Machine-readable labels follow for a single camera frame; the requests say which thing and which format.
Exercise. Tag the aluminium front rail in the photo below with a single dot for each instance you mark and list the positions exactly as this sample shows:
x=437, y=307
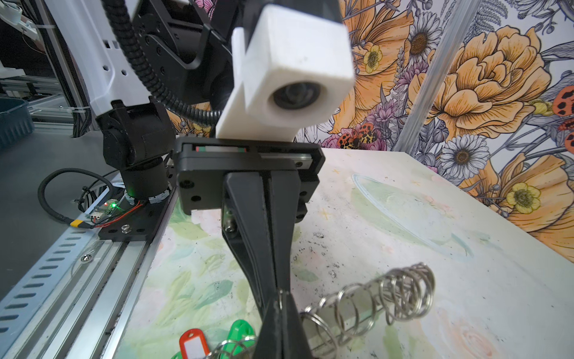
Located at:
x=86, y=314

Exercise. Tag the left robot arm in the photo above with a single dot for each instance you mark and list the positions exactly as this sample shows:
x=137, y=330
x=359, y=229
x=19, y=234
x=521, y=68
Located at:
x=195, y=101

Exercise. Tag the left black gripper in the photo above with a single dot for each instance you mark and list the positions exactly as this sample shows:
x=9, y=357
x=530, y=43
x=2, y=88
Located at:
x=237, y=174

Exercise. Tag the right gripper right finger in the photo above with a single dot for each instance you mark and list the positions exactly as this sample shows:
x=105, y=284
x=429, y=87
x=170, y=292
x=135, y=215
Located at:
x=294, y=341

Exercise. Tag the green key tag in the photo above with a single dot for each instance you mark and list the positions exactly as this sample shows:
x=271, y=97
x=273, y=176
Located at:
x=240, y=337

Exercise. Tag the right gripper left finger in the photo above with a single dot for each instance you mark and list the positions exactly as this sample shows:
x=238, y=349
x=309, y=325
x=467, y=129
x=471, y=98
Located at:
x=270, y=340

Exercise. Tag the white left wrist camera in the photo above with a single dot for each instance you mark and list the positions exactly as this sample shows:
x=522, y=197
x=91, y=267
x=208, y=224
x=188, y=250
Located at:
x=293, y=71

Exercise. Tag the green circuit board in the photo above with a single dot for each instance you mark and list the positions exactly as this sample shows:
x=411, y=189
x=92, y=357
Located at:
x=105, y=211

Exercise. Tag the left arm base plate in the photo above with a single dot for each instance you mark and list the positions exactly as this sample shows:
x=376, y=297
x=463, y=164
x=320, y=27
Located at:
x=140, y=222

